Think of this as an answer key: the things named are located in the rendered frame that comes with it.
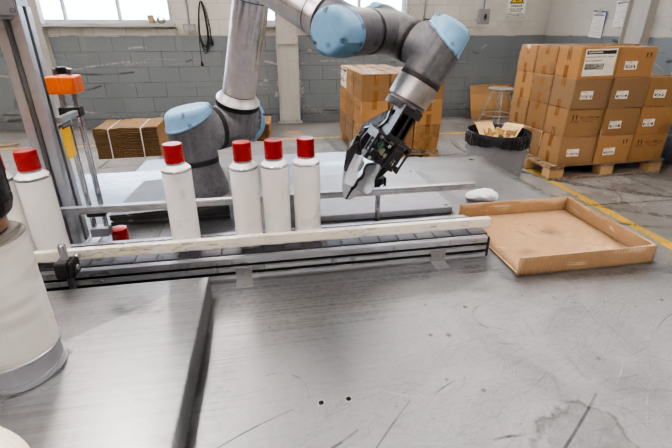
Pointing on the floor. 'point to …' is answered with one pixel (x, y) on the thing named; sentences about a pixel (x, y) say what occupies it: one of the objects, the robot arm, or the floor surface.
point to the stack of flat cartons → (130, 138)
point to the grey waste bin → (509, 160)
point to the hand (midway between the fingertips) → (348, 191)
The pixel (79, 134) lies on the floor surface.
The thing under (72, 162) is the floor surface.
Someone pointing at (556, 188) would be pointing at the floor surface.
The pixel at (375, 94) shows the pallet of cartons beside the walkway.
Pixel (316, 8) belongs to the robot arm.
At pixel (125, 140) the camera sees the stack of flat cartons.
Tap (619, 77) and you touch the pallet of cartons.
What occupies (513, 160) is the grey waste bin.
